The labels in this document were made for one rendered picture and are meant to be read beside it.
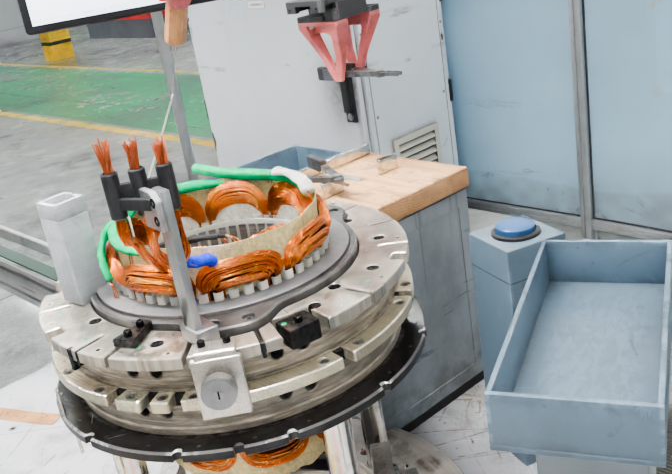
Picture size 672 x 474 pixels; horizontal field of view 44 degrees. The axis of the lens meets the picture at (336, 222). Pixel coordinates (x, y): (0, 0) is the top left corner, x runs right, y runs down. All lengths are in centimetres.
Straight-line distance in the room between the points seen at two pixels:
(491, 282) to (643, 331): 22
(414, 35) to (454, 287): 221
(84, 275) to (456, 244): 46
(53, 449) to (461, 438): 52
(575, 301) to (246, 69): 279
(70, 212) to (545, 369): 39
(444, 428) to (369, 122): 209
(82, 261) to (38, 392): 62
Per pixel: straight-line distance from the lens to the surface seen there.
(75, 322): 70
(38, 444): 119
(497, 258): 84
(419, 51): 318
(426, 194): 94
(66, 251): 71
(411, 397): 101
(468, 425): 102
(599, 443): 56
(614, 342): 68
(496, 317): 88
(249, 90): 345
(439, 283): 99
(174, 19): 67
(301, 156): 119
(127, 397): 64
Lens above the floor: 137
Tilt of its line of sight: 20 degrees down
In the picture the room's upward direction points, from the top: 10 degrees counter-clockwise
